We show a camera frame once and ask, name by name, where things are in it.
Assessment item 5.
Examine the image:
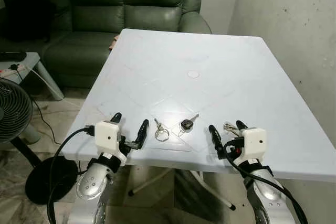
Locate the silver key with ring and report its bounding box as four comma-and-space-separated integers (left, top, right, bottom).
153, 118, 170, 142
223, 122, 240, 133

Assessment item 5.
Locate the black-headed key with ring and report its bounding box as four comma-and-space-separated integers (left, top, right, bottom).
177, 113, 201, 134

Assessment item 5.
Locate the white plastic table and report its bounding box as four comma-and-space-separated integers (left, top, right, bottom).
62, 28, 336, 210

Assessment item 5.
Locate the grey side table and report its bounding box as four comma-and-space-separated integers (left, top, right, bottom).
0, 52, 65, 101

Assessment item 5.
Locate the black floor fan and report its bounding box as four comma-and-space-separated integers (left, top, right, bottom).
0, 79, 79, 206

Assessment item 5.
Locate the green leather sofa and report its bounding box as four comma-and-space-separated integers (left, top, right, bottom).
0, 0, 213, 89

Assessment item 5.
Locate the white power strip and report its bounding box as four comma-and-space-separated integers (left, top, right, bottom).
6, 63, 23, 73

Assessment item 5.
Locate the black flat device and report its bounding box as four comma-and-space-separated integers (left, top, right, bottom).
0, 51, 27, 62

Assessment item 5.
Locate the black cushion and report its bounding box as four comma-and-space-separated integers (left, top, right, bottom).
0, 0, 56, 44

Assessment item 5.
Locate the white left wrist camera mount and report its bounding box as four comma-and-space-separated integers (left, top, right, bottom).
94, 121, 128, 165

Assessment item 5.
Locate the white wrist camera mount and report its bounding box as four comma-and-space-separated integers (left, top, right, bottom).
94, 121, 128, 165
240, 127, 267, 166

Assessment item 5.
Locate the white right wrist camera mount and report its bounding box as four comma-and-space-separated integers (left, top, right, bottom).
240, 127, 267, 166

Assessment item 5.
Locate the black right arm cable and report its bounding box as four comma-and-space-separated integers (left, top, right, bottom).
220, 141, 309, 224

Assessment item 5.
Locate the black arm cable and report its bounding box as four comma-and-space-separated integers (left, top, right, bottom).
46, 125, 96, 224
220, 141, 309, 224

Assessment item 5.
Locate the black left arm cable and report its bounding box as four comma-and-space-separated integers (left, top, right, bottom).
46, 125, 96, 224

